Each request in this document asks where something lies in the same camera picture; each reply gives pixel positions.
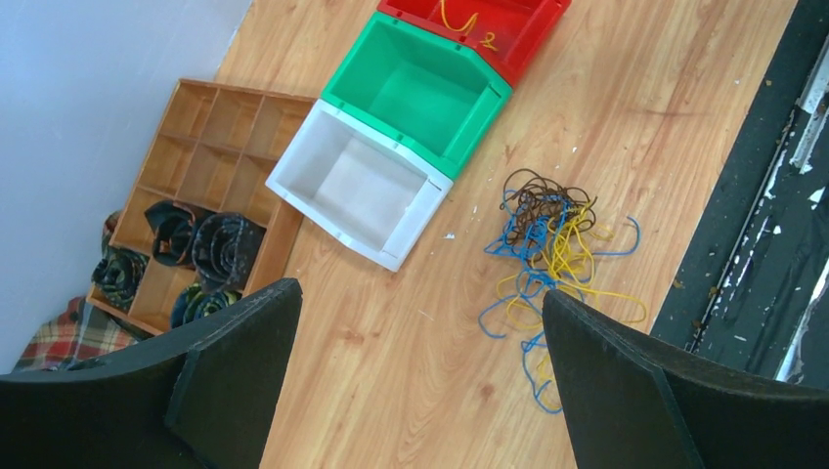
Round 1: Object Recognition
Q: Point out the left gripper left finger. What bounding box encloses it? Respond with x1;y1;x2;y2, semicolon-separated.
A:
1;278;303;468

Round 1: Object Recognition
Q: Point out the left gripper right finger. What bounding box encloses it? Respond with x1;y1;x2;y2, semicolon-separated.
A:
543;290;828;468

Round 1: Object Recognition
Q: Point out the plaid cloth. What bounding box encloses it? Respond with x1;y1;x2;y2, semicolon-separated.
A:
13;210;156;374

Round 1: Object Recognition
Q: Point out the wooden compartment tray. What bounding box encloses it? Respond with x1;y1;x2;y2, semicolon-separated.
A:
110;78;315;296

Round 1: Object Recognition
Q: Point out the white plastic bin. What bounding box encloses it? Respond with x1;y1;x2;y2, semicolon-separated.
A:
266;99;454;272

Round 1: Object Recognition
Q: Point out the green plastic bin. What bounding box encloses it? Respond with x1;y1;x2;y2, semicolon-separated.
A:
321;12;512;180

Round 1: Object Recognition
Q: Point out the red plastic bin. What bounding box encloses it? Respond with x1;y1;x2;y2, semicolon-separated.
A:
376;0;571;88

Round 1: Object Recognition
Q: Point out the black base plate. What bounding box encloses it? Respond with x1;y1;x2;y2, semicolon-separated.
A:
651;1;828;389

